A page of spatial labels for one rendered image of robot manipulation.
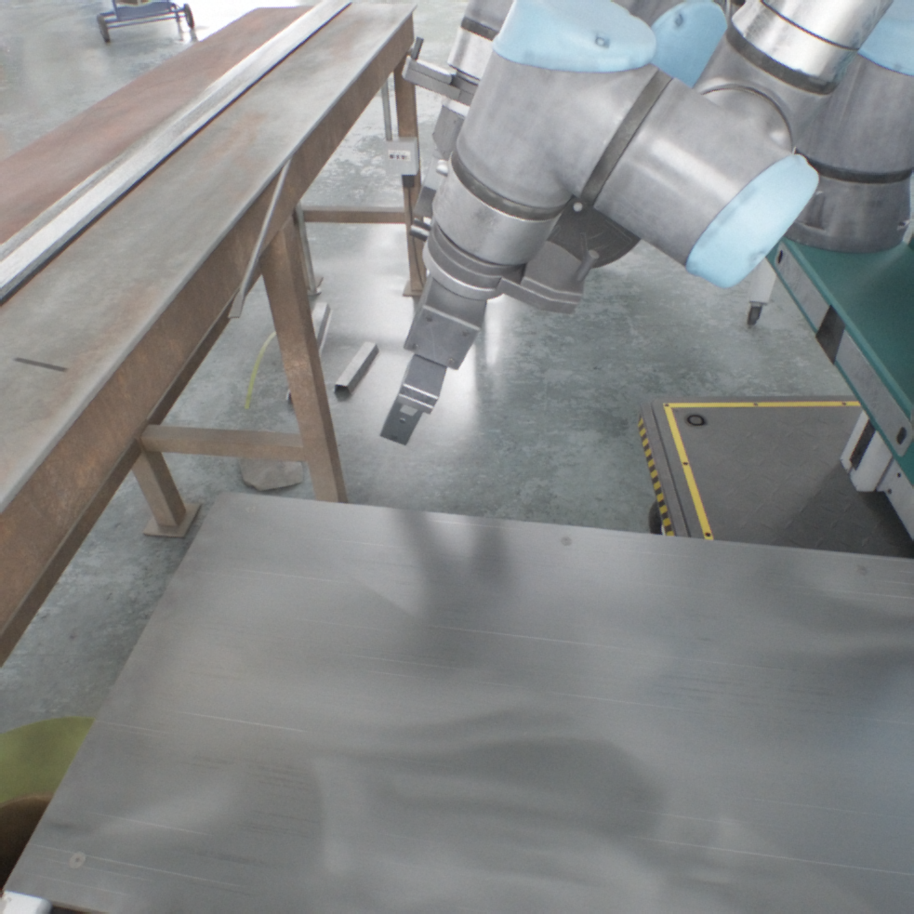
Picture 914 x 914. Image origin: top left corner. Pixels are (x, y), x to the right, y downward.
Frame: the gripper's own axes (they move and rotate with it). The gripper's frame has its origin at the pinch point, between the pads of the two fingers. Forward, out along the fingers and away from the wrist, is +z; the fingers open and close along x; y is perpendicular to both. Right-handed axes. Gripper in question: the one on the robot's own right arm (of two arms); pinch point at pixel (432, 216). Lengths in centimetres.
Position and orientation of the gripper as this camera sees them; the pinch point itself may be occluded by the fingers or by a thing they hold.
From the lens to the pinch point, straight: 97.3
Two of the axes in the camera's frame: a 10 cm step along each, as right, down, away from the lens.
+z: -3.6, 7.8, 5.1
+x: -1.4, -5.8, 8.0
